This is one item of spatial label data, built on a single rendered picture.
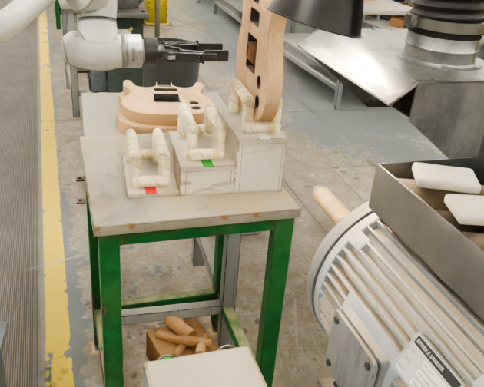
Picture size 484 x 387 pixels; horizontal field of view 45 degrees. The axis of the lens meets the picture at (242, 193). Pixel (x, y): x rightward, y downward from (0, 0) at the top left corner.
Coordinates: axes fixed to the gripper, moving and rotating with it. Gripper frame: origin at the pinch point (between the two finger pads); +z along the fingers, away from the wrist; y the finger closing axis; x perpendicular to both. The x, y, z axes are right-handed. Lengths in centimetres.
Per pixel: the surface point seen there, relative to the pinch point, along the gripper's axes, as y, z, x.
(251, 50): 1.2, 10.3, 0.9
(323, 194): 78, 3, -5
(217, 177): 14.4, -0.5, -32.7
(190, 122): 8.4, -7.8, -17.9
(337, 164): -194, 140, -131
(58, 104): -332, -59, -131
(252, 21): -3.2, 11.1, 8.2
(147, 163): -6.2, -18.6, -36.8
